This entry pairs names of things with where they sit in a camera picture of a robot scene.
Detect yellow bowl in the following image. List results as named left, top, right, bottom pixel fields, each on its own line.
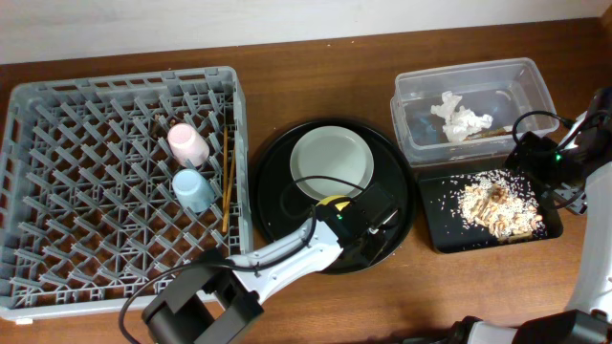
left=317, top=195, right=353, bottom=211

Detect gold foil wrapper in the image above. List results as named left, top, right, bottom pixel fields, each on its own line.
left=468, top=126, right=513, bottom=140

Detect food scraps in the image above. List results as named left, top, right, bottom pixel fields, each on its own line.
left=432, top=169, right=545, bottom=243

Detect grey plate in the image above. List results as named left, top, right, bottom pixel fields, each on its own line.
left=289, top=126, right=375, bottom=201

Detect white napkin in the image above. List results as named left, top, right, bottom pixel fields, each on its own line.
left=430, top=91, right=492, bottom=142

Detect blue cup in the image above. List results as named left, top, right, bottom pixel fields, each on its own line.
left=171, top=169, right=216, bottom=213

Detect pink cup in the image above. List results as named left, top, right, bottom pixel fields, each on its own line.
left=167, top=123, right=209, bottom=167

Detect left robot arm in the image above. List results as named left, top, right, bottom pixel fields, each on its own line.
left=142, top=184, right=399, bottom=344

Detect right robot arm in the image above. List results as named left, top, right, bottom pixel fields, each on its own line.
left=440, top=88, right=611, bottom=343

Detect grey dishwasher rack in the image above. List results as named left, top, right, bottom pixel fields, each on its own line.
left=1, top=67, right=253, bottom=322

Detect black rectangular tray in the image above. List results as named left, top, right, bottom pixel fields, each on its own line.
left=417, top=161, right=563, bottom=253

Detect round black tray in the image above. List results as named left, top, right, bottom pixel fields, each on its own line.
left=249, top=118, right=418, bottom=266

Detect clear plastic bin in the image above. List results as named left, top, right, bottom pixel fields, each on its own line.
left=390, top=58, right=556, bottom=168

